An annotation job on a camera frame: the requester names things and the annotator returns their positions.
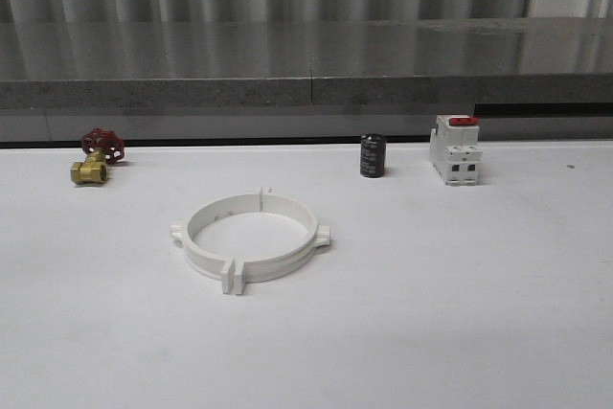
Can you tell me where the white half pipe clamp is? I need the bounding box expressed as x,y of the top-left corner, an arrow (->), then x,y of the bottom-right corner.
232,190 -> 330,295
170,191 -> 270,294

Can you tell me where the black cylindrical capacitor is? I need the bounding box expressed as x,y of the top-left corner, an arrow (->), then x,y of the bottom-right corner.
360,133 -> 387,178

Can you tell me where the brass valve red handwheel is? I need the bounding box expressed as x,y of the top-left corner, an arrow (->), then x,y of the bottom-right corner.
70,128 -> 125,185

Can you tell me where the grey stone ledge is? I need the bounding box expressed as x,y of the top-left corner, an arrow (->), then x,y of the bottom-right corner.
1,18 -> 612,145

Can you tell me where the white circuit breaker red switch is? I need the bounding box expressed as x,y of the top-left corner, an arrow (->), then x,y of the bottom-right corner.
429,115 -> 483,186

